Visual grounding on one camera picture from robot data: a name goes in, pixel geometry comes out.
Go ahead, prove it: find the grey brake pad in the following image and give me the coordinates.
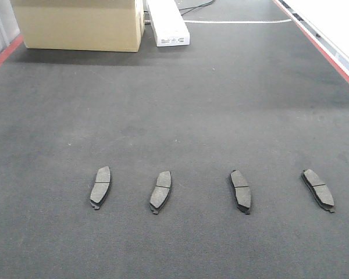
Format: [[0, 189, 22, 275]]
[[90, 166, 112, 210], [149, 170, 172, 214], [301, 169, 335, 213], [230, 170, 252, 214]]

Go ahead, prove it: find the long white box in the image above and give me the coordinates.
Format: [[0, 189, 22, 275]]
[[147, 0, 190, 47]]

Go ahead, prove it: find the cardboard box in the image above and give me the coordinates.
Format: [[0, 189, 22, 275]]
[[11, 1, 145, 52]]

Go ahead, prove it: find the black cable bundle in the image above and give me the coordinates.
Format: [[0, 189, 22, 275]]
[[177, 0, 215, 16]]

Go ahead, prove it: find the white cable strip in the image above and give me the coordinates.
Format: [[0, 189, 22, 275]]
[[184, 19, 292, 24]]

